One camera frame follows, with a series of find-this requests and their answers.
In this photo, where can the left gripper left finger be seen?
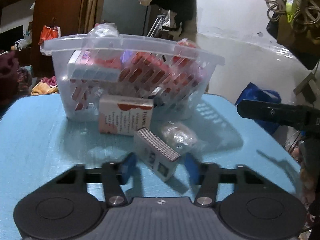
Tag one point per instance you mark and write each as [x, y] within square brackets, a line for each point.
[113, 175]

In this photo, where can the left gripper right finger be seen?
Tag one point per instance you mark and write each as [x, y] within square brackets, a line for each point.
[206, 176]

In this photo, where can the white grey striped box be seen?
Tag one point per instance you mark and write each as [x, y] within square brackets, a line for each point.
[155, 153]

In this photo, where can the clear wrapped bundle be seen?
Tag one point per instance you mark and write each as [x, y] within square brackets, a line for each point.
[180, 137]

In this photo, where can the white red printed box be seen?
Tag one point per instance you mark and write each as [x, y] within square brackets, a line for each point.
[123, 115]

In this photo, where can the blue shopping bag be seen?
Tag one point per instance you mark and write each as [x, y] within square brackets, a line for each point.
[256, 104]

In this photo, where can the white plastic laundry basket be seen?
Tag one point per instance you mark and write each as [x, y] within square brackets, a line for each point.
[174, 75]

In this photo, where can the maroon clothes pile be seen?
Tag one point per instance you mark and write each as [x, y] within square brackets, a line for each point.
[9, 77]

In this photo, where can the orange white hanging bag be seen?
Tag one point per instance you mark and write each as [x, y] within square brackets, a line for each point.
[49, 33]

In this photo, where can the grey door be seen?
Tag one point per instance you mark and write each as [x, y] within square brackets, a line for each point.
[129, 16]

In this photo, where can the dark red wooden wardrobe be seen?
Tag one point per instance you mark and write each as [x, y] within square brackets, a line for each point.
[64, 13]

